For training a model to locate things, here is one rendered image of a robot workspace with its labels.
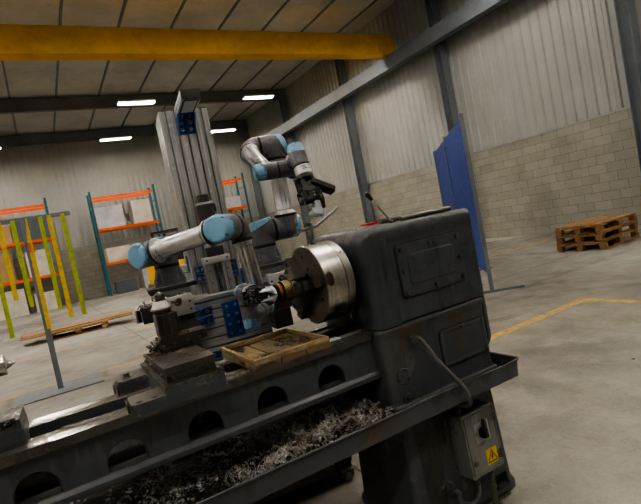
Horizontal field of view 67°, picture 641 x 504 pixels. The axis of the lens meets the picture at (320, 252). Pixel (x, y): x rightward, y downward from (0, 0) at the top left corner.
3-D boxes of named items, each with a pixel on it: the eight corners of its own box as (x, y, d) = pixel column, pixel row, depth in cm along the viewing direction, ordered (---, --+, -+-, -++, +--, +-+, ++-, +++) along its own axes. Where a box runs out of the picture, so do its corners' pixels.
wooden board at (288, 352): (289, 336, 208) (287, 326, 208) (331, 346, 177) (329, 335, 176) (222, 357, 194) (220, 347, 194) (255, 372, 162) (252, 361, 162)
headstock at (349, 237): (418, 291, 253) (405, 217, 251) (491, 294, 211) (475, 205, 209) (320, 322, 224) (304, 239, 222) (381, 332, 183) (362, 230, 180)
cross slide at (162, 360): (185, 349, 192) (183, 338, 192) (217, 367, 155) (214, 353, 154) (142, 362, 184) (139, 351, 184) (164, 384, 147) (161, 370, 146)
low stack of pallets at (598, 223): (593, 240, 929) (589, 217, 927) (642, 236, 857) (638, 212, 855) (555, 253, 863) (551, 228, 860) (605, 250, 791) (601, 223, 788)
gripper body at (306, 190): (300, 207, 205) (291, 182, 208) (318, 204, 209) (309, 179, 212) (307, 199, 199) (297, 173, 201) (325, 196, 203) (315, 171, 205)
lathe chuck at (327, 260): (313, 310, 214) (303, 239, 209) (353, 325, 187) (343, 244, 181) (295, 315, 209) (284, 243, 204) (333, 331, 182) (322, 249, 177)
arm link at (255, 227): (251, 246, 257) (246, 221, 256) (275, 241, 261) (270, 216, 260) (254, 246, 246) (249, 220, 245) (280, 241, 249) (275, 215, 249)
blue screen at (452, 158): (434, 263, 1049) (414, 155, 1036) (472, 256, 1036) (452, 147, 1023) (461, 297, 642) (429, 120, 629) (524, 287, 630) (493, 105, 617)
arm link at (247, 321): (268, 322, 215) (263, 298, 215) (257, 329, 205) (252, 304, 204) (252, 324, 218) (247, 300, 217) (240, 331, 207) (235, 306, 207)
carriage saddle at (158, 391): (193, 362, 194) (190, 348, 193) (230, 385, 153) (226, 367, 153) (113, 387, 180) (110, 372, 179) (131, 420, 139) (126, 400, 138)
